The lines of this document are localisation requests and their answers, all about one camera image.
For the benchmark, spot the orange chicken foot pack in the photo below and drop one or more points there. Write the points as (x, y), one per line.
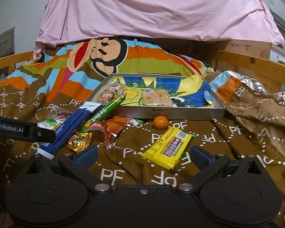
(111, 128)

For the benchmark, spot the white air conditioner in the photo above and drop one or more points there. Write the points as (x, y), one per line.
(277, 9)

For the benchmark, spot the blue white snack bar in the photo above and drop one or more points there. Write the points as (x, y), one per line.
(65, 130)

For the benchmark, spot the nut bar clear wrapper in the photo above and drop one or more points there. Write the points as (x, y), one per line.
(110, 93)

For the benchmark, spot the floral silver quilt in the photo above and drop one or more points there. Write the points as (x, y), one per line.
(255, 85)

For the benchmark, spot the green sausage stick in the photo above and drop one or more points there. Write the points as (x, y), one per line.
(103, 112)

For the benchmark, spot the rice cracker clear pack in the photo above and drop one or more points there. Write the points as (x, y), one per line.
(156, 97)

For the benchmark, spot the white green vegetable snack bag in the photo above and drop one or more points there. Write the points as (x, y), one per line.
(53, 121)

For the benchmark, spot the wooden cabinet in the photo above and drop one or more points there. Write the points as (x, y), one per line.
(258, 49)

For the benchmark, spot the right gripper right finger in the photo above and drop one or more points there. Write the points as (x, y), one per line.
(209, 166)

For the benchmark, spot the yellow snack pack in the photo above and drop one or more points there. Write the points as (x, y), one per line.
(167, 151)

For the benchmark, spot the pink bed sheet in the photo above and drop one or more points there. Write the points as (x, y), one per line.
(67, 21)

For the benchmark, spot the small orange mandarin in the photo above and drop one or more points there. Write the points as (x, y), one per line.
(160, 123)

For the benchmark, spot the brown monkey print blanket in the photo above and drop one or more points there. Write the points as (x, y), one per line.
(254, 123)

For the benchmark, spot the gold foil snack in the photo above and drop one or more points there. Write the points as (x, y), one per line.
(79, 141)

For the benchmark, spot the metal tray with dinosaur cloth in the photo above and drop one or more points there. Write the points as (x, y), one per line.
(192, 97)

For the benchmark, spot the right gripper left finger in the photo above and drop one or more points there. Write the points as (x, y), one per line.
(77, 166)

